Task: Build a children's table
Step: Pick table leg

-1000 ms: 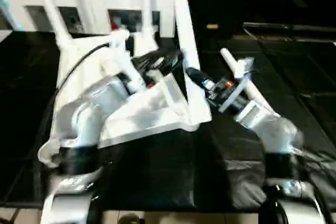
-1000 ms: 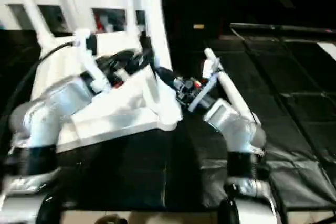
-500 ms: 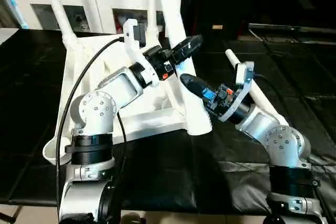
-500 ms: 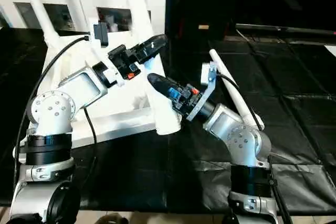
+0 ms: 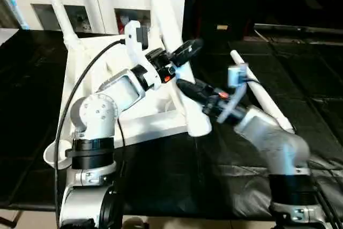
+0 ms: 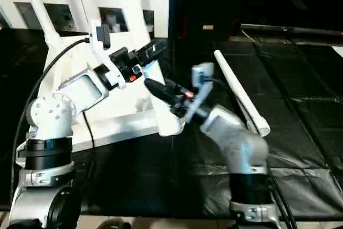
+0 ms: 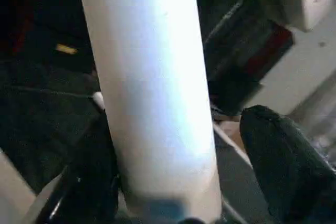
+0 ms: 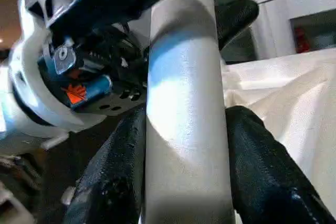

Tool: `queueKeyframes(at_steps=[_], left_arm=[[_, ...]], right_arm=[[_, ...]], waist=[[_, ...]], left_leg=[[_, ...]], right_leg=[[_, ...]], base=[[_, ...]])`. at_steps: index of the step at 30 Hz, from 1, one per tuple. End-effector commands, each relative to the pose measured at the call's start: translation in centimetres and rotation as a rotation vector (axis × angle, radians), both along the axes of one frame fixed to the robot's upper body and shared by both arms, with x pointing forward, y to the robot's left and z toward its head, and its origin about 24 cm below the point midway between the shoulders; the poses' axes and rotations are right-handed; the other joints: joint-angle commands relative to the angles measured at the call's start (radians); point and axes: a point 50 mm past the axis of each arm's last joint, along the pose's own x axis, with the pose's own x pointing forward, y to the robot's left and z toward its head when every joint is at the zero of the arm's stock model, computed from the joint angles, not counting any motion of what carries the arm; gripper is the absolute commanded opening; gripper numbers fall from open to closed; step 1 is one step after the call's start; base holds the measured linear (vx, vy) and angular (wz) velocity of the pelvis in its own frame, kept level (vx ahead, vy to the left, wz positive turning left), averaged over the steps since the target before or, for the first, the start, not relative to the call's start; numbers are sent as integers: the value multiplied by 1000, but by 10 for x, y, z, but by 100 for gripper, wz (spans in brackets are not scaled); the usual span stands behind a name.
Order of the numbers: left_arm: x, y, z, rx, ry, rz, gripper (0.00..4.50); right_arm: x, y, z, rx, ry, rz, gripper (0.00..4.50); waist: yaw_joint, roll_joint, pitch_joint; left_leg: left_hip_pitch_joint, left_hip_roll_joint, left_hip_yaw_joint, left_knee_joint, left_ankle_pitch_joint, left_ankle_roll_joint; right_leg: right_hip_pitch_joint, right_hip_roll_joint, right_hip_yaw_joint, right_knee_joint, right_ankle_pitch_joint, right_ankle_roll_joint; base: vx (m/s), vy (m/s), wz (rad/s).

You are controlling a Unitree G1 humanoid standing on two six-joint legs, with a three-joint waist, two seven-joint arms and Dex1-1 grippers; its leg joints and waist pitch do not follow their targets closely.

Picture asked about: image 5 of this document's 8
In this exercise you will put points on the light blue plastic item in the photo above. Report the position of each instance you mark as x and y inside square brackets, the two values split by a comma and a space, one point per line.
[10, 1]

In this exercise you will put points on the small yellow label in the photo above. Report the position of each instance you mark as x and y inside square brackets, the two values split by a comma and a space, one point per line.
[222, 27]

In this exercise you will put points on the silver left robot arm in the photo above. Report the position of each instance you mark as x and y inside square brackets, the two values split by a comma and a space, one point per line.
[99, 113]

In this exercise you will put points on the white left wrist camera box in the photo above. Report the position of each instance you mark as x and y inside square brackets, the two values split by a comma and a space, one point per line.
[136, 38]

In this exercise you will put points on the white cabinet with glass doors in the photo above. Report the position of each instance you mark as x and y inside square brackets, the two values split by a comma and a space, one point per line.
[96, 1]

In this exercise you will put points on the black work mat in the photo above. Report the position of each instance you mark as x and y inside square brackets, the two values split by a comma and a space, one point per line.
[161, 186]

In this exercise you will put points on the crumpled black plastic sheet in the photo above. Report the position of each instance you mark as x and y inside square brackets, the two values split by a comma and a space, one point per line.
[300, 148]

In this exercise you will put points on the white plastic table top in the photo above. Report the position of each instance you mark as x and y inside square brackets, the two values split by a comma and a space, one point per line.
[144, 105]

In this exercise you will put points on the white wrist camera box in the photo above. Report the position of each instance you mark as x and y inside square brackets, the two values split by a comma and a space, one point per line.
[237, 75]
[136, 38]

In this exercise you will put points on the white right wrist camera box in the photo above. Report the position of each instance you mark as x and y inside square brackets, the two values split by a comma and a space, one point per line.
[237, 75]

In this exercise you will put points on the white plastic table leg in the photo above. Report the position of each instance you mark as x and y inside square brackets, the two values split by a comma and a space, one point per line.
[59, 9]
[161, 4]
[262, 92]

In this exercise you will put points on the dark low furniture silver edge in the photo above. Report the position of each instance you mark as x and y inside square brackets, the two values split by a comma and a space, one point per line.
[300, 29]

